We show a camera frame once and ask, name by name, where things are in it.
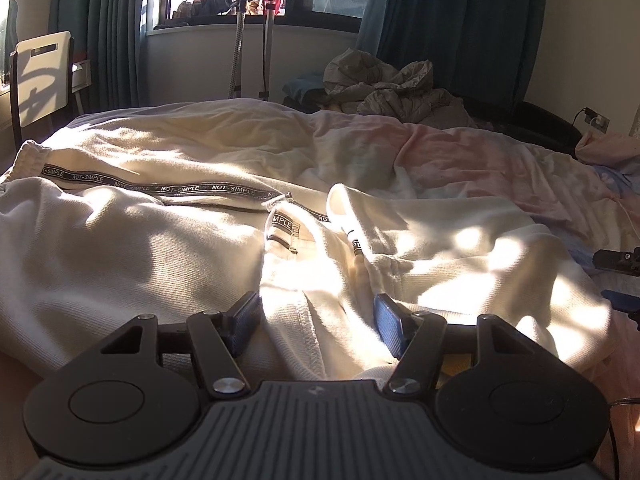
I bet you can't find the cream white zip jacket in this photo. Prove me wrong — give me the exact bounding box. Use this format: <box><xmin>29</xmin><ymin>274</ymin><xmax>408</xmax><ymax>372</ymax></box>
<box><xmin>0</xmin><ymin>109</ymin><xmax>616</xmax><ymax>386</ymax></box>

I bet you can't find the pale pink bed sheet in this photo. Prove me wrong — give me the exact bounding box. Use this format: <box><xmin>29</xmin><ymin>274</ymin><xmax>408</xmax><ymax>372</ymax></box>
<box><xmin>0</xmin><ymin>97</ymin><xmax>640</xmax><ymax>480</ymax></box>

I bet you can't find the dark sofa headboard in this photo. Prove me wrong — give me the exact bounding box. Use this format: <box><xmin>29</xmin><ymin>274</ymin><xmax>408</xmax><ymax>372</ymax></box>
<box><xmin>462</xmin><ymin>98</ymin><xmax>582</xmax><ymax>158</ymax></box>

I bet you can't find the teal cloth on sofa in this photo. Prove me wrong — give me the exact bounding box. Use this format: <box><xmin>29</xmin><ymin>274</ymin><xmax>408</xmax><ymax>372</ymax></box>
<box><xmin>282</xmin><ymin>72</ymin><xmax>326</xmax><ymax>114</ymax></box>

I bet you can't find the crumpled grey quilted jacket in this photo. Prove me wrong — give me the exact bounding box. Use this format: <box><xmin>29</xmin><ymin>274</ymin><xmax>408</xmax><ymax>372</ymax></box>
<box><xmin>323</xmin><ymin>49</ymin><xmax>475</xmax><ymax>130</ymax></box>

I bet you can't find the right teal curtain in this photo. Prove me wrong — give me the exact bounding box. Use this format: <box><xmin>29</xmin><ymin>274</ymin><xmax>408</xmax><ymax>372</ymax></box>
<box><xmin>357</xmin><ymin>0</ymin><xmax>547</xmax><ymax>106</ymax></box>

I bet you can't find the teal curtain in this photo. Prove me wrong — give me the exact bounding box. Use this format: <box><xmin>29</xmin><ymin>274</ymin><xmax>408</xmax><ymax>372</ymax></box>
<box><xmin>357</xmin><ymin>0</ymin><xmax>547</xmax><ymax>106</ymax></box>
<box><xmin>49</xmin><ymin>0</ymin><xmax>148</xmax><ymax>112</ymax></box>

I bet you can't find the left teal curtain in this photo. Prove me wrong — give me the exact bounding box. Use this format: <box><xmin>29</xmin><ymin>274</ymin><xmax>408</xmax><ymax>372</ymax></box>
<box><xmin>49</xmin><ymin>0</ymin><xmax>148</xmax><ymax>112</ymax></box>

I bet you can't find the wall power outlet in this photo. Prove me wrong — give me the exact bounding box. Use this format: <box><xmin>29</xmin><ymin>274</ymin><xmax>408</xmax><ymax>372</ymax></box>
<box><xmin>572</xmin><ymin>107</ymin><xmax>610</xmax><ymax>133</ymax></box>

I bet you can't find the white chair with black frame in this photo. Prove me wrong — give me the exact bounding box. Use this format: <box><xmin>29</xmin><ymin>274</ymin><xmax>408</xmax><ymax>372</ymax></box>
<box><xmin>9</xmin><ymin>30</ymin><xmax>92</xmax><ymax>151</ymax></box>

